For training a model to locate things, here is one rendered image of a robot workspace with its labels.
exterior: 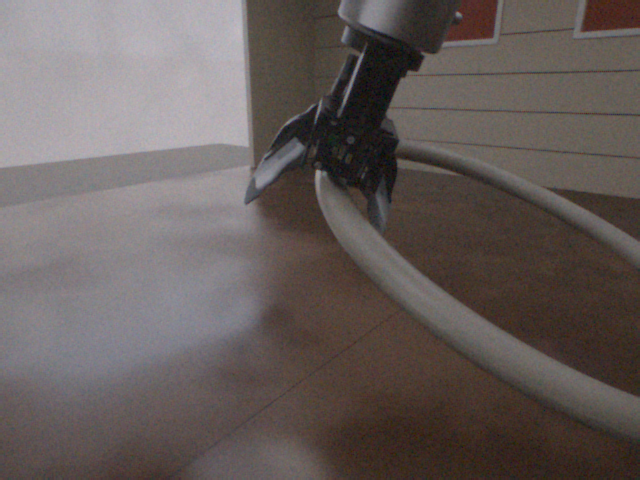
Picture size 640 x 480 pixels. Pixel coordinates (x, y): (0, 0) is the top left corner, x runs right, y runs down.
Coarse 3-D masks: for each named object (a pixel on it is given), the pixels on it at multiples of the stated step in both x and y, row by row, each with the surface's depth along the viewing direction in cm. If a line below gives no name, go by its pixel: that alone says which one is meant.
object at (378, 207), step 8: (384, 176) 44; (384, 184) 44; (368, 192) 45; (376, 192) 42; (384, 192) 45; (368, 200) 45; (376, 200) 43; (384, 200) 45; (368, 208) 46; (376, 208) 45; (384, 208) 45; (368, 216) 46; (376, 216) 46; (384, 216) 45; (376, 224) 47; (384, 224) 42; (384, 232) 47
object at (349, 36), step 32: (352, 32) 35; (384, 64) 33; (416, 64) 35; (352, 96) 36; (384, 96) 36; (320, 128) 41; (352, 128) 37; (384, 128) 37; (320, 160) 38; (352, 160) 38; (384, 160) 39
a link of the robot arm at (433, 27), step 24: (360, 0) 32; (384, 0) 31; (408, 0) 31; (432, 0) 31; (456, 0) 32; (360, 24) 33; (384, 24) 32; (408, 24) 32; (432, 24) 32; (456, 24) 35; (408, 48) 34; (432, 48) 34
